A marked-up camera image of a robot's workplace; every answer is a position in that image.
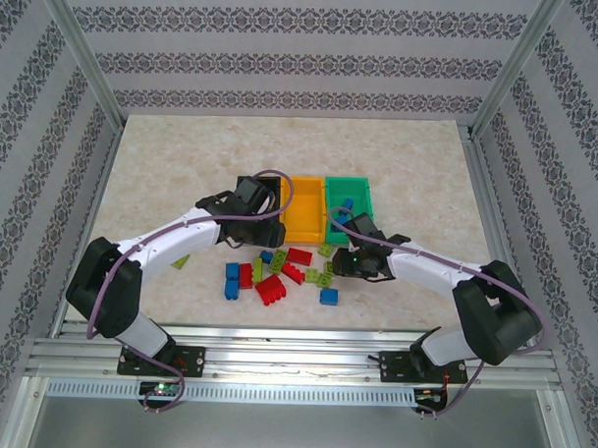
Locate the yellow plastic bin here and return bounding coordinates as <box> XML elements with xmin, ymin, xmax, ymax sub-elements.
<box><xmin>278</xmin><ymin>175</ymin><xmax>330</xmax><ymax>245</ymax></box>

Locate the large red lego brick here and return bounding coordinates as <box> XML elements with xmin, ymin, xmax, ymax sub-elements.
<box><xmin>254</xmin><ymin>272</ymin><xmax>289</xmax><ymax>308</ymax></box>

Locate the green plastic bin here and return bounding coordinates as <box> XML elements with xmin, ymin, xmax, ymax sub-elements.
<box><xmin>322</xmin><ymin>174</ymin><xmax>378</xmax><ymax>247</ymax></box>

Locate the right circuit board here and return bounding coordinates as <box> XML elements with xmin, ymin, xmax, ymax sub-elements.
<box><xmin>414</xmin><ymin>387</ymin><xmax>447</xmax><ymax>405</ymax></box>

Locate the left circuit board green light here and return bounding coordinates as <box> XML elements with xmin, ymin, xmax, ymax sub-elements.
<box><xmin>138</xmin><ymin>379</ymin><xmax>185</xmax><ymax>398</ymax></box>

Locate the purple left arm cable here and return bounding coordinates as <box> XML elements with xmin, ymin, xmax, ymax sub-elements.
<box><xmin>83</xmin><ymin>162</ymin><xmax>296</xmax><ymax>420</ymax></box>

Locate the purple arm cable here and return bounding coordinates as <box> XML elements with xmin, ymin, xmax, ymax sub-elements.
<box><xmin>83</xmin><ymin>162</ymin><xmax>296</xmax><ymax>420</ymax></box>
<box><xmin>320</xmin><ymin>207</ymin><xmax>555</xmax><ymax>425</ymax></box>

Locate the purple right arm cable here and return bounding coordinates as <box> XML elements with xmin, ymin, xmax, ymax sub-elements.
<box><xmin>320</xmin><ymin>207</ymin><xmax>555</xmax><ymax>425</ymax></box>

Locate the aluminium mounting rail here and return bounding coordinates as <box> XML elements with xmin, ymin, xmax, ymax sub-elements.
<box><xmin>26</xmin><ymin>316</ymin><xmax>565</xmax><ymax>391</ymax></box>

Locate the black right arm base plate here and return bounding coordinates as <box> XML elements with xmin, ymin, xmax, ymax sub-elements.
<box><xmin>379</xmin><ymin>349</ymin><xmax>467</xmax><ymax>387</ymax></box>

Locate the aluminium table side rail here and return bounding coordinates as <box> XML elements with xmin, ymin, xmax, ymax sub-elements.
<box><xmin>48</xmin><ymin>124</ymin><xmax>125</xmax><ymax>340</ymax></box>
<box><xmin>459</xmin><ymin>136</ymin><xmax>547</xmax><ymax>352</ymax></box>

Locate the slotted grey cable duct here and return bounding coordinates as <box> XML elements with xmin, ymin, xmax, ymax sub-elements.
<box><xmin>44</xmin><ymin>375</ymin><xmax>420</xmax><ymax>410</ymax></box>

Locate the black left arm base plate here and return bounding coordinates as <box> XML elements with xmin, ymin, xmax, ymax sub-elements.
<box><xmin>116</xmin><ymin>343</ymin><xmax>206</xmax><ymax>379</ymax></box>

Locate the aluminium frame post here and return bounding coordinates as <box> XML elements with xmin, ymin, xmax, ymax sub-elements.
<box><xmin>466</xmin><ymin>0</ymin><xmax>567</xmax><ymax>143</ymax></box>
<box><xmin>29</xmin><ymin>0</ymin><xmax>131</xmax><ymax>131</ymax></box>

